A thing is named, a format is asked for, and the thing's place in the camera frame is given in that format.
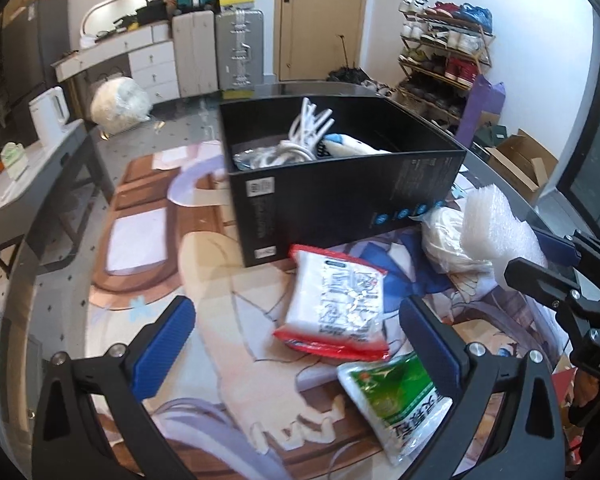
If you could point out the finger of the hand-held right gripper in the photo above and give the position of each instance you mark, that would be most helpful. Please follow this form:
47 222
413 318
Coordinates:
560 250
535 280

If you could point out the purple bag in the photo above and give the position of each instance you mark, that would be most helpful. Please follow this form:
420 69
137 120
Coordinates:
480 110

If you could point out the white packet with red edges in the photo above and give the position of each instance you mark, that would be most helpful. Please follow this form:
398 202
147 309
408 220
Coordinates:
330 300

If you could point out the white foam sheet roll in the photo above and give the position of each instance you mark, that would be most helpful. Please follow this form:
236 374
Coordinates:
490 225

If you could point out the white sneakers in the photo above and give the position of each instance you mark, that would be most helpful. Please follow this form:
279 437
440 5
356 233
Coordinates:
380 89

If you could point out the green and white tissue box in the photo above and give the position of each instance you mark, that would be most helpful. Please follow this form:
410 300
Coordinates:
14 160

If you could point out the grey refrigerator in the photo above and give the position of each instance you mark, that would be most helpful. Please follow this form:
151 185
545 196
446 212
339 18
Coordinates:
35 50

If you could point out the white dresser with drawers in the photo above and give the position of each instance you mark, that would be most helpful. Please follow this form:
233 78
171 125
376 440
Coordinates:
152 60

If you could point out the white electric kettle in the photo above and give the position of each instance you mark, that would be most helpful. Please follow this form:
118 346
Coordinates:
50 117

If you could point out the white suitcase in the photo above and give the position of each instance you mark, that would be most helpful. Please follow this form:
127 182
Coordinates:
192 55

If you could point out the group of assorted shoes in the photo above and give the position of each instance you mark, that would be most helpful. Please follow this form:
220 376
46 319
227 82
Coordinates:
455 40

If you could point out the green and white packet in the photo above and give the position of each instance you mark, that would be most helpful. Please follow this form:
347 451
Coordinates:
395 400

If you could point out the dark green box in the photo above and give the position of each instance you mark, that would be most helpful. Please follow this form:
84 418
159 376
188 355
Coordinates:
490 135

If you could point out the printed table mat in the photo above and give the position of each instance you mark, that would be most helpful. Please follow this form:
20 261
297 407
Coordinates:
205 270

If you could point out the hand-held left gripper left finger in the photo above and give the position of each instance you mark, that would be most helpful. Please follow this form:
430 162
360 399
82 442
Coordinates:
165 350

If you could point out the grey side table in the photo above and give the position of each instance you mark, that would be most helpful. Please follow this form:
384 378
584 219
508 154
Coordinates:
40 170

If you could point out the white and blue pouch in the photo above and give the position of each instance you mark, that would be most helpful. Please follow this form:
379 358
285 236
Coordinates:
350 145

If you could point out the silver suitcase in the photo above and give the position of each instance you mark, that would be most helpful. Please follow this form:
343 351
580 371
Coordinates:
240 50

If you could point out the black and yellow shoe box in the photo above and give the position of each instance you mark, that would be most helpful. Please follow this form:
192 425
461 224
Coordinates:
237 3

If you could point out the black bag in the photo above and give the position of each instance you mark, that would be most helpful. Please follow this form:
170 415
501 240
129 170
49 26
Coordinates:
151 12

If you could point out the large white plastic-wrapped bundle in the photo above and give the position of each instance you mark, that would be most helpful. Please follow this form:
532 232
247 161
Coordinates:
120 105

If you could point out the open brown cardboard box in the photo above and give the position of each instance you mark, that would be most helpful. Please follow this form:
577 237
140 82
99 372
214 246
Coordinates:
522 170

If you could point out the oval white mirror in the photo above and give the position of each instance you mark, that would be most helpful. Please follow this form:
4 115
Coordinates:
110 12

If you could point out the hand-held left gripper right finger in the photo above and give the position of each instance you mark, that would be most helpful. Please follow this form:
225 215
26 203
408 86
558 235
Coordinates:
430 347

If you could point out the black umbrella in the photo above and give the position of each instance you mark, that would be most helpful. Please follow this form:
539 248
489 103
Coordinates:
345 74

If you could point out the metal shoe rack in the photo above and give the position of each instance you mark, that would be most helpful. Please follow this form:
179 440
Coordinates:
482 57

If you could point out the beige wooden door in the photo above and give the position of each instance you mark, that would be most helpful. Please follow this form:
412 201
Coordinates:
320 30

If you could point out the black cardboard box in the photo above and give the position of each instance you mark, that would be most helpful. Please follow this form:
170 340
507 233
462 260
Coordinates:
320 210

